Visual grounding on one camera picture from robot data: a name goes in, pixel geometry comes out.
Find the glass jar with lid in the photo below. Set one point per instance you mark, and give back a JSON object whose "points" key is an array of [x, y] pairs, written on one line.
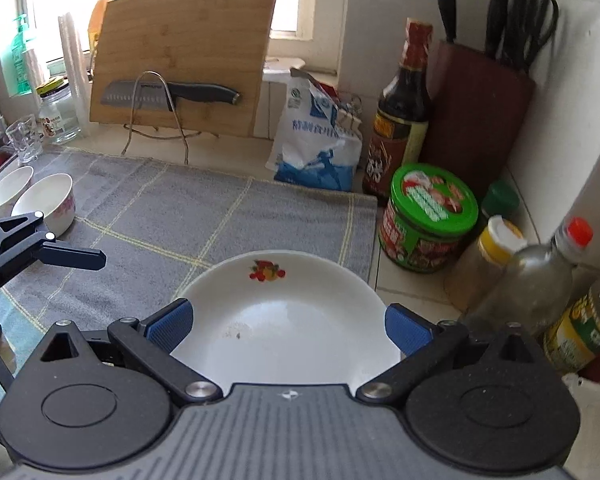
{"points": [[57, 115]]}

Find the green lidded sauce tub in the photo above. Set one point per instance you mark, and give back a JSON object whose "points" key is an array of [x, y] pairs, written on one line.
{"points": [[425, 220]]}

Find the bamboo cutting board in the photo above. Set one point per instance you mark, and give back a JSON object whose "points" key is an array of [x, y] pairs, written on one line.
{"points": [[190, 35]]}

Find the white floral bowl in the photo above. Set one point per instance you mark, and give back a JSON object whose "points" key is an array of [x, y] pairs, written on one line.
{"points": [[7, 187], [42, 205]]}

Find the dark soy sauce bottle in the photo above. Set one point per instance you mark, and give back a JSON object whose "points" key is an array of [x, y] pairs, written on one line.
{"points": [[395, 135]]}

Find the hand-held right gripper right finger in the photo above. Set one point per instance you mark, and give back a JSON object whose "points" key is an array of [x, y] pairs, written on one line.
{"points": [[405, 330]]}

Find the clear bottle with red cap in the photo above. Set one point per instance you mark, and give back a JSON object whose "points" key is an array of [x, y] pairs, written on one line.
{"points": [[530, 285]]}

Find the green lidded jar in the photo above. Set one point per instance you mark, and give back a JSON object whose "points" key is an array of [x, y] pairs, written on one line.
{"points": [[500, 200]]}

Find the clear drinking glass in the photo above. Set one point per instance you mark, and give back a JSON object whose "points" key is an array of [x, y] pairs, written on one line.
{"points": [[25, 140]]}

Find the orange oil bottle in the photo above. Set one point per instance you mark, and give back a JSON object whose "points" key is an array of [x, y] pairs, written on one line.
{"points": [[100, 15]]}

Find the grey checked towel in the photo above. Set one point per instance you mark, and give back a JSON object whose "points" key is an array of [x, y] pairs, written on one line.
{"points": [[180, 210]]}

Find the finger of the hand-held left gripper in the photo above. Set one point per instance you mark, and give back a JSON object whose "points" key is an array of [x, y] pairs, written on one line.
{"points": [[75, 257]]}

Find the blue white salt bag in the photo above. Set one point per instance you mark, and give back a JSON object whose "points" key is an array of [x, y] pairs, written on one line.
{"points": [[310, 150]]}

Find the brown knife block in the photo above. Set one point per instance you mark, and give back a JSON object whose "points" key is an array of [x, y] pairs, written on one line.
{"points": [[480, 120]]}

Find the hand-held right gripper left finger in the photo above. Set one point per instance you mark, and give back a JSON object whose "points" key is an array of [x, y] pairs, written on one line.
{"points": [[172, 327]]}

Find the yellow label oil bottle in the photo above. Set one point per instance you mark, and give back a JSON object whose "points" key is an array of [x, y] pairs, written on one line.
{"points": [[585, 325]]}

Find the white plastic box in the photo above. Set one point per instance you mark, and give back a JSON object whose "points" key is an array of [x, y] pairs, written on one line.
{"points": [[597, 390]]}

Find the white fruit print plate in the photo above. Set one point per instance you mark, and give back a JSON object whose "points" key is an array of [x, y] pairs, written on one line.
{"points": [[290, 310]]}

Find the stack of clear plastic cups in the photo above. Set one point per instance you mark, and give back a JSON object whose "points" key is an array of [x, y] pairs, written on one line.
{"points": [[75, 70]]}

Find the green soap bottle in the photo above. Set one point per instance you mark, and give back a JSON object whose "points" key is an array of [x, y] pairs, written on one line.
{"points": [[20, 60]]}

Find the yellow lidded spice jar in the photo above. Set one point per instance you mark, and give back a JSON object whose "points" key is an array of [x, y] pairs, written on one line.
{"points": [[480, 265]]}

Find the black kitchen scissors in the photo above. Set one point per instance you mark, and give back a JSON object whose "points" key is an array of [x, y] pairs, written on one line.
{"points": [[542, 30]]}

